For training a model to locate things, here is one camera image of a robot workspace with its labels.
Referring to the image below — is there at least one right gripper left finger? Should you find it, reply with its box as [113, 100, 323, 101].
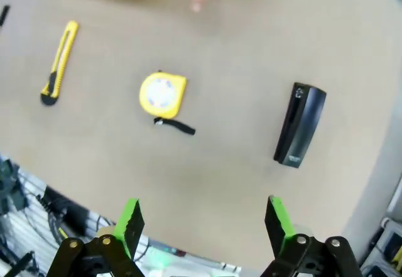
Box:
[46, 198, 148, 277]

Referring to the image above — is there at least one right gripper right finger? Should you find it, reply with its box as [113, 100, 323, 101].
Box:
[260, 195, 365, 277]

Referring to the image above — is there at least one black stapler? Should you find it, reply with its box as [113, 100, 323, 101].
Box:
[273, 82, 327, 168]

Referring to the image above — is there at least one yellow tape measure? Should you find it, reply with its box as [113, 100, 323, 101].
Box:
[139, 69, 196, 136]

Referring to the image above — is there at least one black power adapter box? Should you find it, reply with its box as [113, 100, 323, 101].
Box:
[42, 185, 89, 237]

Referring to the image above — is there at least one yellow utility knife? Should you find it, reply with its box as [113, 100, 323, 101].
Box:
[40, 20, 80, 107]

